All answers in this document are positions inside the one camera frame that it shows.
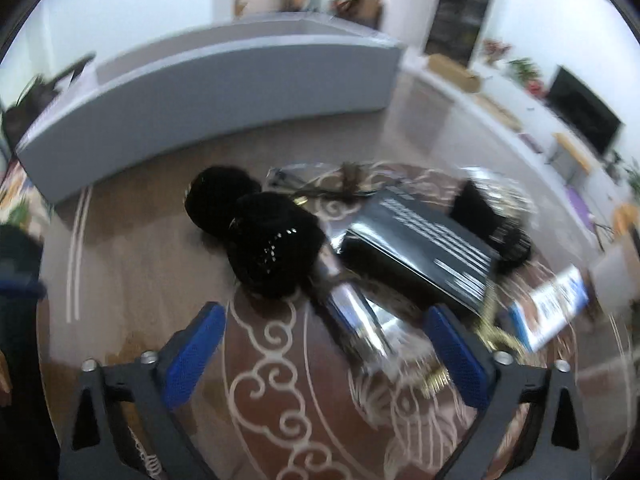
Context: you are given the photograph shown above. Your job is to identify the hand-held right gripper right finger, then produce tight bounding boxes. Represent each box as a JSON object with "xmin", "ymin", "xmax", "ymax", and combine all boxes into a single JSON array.
[{"xmin": 425, "ymin": 304, "xmax": 598, "ymax": 480}]

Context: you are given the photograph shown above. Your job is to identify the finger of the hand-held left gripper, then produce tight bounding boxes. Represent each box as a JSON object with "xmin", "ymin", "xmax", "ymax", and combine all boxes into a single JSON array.
[{"xmin": 0, "ymin": 225, "xmax": 49, "ymax": 303}]

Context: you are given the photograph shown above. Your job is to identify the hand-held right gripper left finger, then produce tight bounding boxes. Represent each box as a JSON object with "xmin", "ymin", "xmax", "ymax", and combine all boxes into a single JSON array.
[{"xmin": 59, "ymin": 302, "xmax": 227, "ymax": 480}]

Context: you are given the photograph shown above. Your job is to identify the gold hair claw clip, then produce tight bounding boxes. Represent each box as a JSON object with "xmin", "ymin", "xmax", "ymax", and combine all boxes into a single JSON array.
[{"xmin": 420, "ymin": 300, "xmax": 531, "ymax": 397}]

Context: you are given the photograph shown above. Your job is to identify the blue and white box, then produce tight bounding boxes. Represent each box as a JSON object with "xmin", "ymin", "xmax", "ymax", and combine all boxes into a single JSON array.
[{"xmin": 507, "ymin": 262, "xmax": 592, "ymax": 354}]

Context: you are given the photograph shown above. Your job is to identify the clear plastic packet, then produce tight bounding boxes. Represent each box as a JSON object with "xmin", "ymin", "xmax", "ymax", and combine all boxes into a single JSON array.
[{"xmin": 310, "ymin": 255, "xmax": 437, "ymax": 377}]

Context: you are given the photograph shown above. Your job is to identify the black rhinestone scrunchie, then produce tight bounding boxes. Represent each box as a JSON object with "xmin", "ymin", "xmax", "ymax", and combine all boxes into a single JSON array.
[{"xmin": 227, "ymin": 192, "xmax": 332, "ymax": 300}]

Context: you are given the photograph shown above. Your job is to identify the clear frame eyeglasses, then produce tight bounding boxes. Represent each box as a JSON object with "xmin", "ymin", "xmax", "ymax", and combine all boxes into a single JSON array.
[{"xmin": 265, "ymin": 162, "xmax": 331, "ymax": 197}]

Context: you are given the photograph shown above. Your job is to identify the brown hair tie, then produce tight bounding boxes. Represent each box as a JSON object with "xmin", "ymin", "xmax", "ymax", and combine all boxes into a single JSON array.
[{"xmin": 320, "ymin": 160, "xmax": 372, "ymax": 196}]

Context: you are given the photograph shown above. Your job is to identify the grey bench sofa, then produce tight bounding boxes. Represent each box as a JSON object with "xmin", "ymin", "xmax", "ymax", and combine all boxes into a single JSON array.
[{"xmin": 15, "ymin": 12, "xmax": 407, "ymax": 206}]

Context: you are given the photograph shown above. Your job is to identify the brown fish-patterned desktop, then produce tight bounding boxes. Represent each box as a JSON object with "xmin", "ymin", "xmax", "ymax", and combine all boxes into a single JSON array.
[{"xmin": 30, "ymin": 67, "xmax": 640, "ymax": 480}]

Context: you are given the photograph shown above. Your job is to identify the floral cloth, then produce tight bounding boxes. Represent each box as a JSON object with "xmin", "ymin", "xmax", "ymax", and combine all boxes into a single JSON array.
[{"xmin": 0, "ymin": 157, "xmax": 54, "ymax": 229}]

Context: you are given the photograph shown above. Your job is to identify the black printed box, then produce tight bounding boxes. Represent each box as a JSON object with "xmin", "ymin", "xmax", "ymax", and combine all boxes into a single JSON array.
[{"xmin": 340, "ymin": 187, "xmax": 507, "ymax": 314}]

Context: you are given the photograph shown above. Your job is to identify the black beaded hair accessory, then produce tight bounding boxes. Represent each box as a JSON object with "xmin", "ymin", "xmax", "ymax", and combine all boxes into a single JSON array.
[{"xmin": 450, "ymin": 180, "xmax": 534, "ymax": 274}]

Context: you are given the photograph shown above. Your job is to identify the purple floor mat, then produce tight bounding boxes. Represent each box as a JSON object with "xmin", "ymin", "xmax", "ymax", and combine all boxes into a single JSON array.
[{"xmin": 565, "ymin": 185, "xmax": 597, "ymax": 232}]

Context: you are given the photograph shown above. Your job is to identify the yellow lounge chair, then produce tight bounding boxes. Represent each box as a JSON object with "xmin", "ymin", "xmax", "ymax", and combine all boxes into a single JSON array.
[{"xmin": 612, "ymin": 205, "xmax": 637, "ymax": 242}]

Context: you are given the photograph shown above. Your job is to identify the wooden bench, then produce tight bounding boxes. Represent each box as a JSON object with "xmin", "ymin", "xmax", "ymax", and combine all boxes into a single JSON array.
[{"xmin": 550, "ymin": 132, "xmax": 594, "ymax": 177}]

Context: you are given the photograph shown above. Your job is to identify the white television cabinet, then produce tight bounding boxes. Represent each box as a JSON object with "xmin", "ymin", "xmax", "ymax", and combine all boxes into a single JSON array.
[{"xmin": 400, "ymin": 55, "xmax": 640, "ymax": 261}]

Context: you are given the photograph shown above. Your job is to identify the black television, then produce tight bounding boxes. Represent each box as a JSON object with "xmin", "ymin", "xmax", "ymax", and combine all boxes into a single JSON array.
[{"xmin": 547, "ymin": 65, "xmax": 624, "ymax": 159}]

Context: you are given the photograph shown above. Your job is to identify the cardboard box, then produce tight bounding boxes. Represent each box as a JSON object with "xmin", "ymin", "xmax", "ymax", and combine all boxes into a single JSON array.
[{"xmin": 427, "ymin": 53, "xmax": 482, "ymax": 94}]

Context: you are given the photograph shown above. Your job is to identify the green potted plant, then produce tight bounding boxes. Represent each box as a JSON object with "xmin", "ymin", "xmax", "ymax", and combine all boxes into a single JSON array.
[{"xmin": 507, "ymin": 57, "xmax": 542, "ymax": 87}]

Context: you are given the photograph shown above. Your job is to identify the red flower bouquet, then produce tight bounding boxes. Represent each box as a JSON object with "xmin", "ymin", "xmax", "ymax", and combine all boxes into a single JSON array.
[{"xmin": 482, "ymin": 39, "xmax": 512, "ymax": 64}]

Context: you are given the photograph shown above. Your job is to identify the dark glass cabinet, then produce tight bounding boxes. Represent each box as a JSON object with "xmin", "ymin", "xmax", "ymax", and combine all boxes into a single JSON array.
[{"xmin": 425, "ymin": 0, "xmax": 497, "ymax": 66}]

